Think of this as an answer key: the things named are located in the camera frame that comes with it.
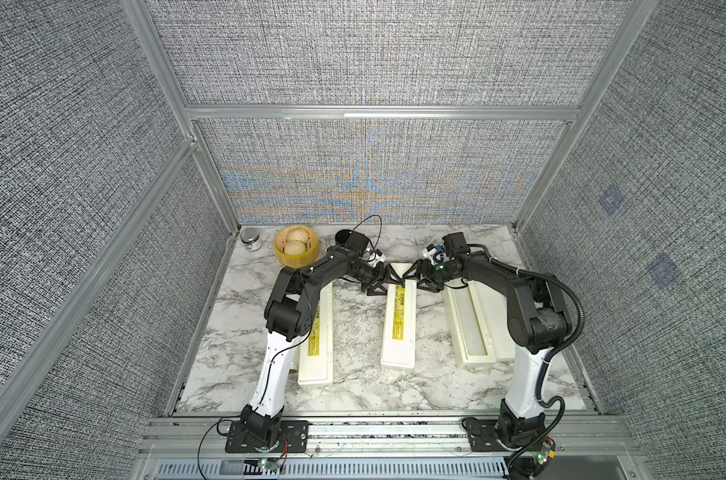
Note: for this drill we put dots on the yellow bowl with buns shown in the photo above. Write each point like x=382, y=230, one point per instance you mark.
x=296, y=246

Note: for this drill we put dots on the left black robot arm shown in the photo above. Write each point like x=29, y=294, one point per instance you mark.
x=290, y=314

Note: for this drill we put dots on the white wrap dispenser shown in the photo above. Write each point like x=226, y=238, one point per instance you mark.
x=477, y=318
x=316, y=356
x=399, y=331

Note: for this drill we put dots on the aluminium mounting rail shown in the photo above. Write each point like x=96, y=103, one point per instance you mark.
x=577, y=433

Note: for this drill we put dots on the black cup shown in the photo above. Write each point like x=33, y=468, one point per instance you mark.
x=342, y=236

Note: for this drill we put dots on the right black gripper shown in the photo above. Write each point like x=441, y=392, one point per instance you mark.
x=425, y=264

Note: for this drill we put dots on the small silver tin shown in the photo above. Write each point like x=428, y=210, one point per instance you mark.
x=251, y=239

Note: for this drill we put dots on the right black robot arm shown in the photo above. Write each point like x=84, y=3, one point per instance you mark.
x=537, y=323

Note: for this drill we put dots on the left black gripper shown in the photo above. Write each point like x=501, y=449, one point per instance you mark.
x=380, y=279

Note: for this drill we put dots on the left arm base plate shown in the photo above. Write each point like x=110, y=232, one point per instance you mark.
x=292, y=437

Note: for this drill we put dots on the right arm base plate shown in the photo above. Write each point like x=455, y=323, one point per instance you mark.
x=482, y=436

